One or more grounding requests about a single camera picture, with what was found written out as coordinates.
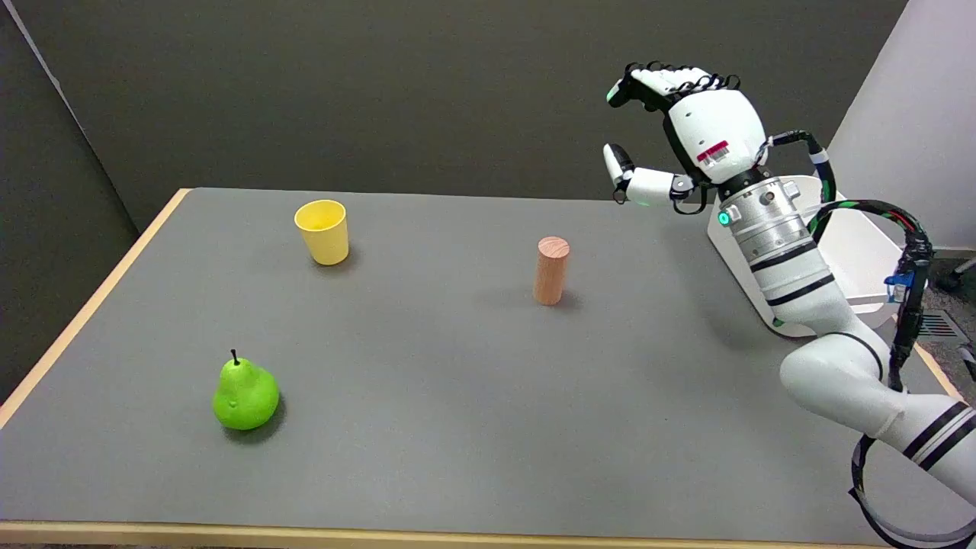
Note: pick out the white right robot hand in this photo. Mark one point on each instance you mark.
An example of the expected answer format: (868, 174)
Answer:
(713, 130)

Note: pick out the wooden cylinder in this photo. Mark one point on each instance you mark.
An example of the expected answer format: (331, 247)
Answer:
(550, 271)

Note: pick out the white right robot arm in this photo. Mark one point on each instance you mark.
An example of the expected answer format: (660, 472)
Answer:
(816, 305)

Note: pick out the white plastic bin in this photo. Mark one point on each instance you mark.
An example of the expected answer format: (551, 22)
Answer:
(854, 259)

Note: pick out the floor vent grille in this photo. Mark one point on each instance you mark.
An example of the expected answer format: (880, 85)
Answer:
(938, 325)

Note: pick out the yellow plastic cup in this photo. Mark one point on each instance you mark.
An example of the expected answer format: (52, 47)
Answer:
(323, 231)

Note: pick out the green toy pear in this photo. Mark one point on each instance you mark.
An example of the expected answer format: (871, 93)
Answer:
(245, 393)

